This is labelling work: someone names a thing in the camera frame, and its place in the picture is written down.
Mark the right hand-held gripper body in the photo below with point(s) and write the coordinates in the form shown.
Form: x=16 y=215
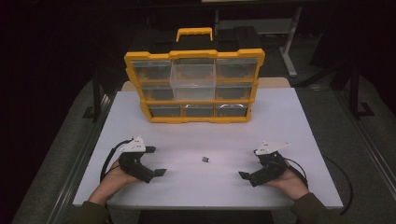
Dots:
x=271 y=166

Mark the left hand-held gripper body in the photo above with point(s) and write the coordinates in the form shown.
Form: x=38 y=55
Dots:
x=132 y=161

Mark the small dark metal part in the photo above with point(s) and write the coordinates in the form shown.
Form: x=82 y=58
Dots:
x=205 y=159

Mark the clear plastic drawer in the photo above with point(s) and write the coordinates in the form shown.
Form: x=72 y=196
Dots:
x=193 y=81

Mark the person's left hand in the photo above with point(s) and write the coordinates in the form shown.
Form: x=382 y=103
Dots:
x=115 y=179

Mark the person's right hand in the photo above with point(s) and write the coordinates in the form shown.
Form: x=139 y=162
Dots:
x=289 y=183

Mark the black box under table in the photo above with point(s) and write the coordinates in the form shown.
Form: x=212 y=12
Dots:
x=205 y=217

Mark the yellow black organizer case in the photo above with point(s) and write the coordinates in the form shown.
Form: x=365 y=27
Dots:
x=194 y=107

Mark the black metal stand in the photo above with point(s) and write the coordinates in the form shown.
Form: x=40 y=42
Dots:
x=355 y=96
x=96 y=99

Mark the aluminium rail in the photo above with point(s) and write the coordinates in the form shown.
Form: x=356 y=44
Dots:
x=370 y=146
x=77 y=165

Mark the white metal desk frame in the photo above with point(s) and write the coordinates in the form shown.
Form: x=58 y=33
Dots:
x=288 y=46

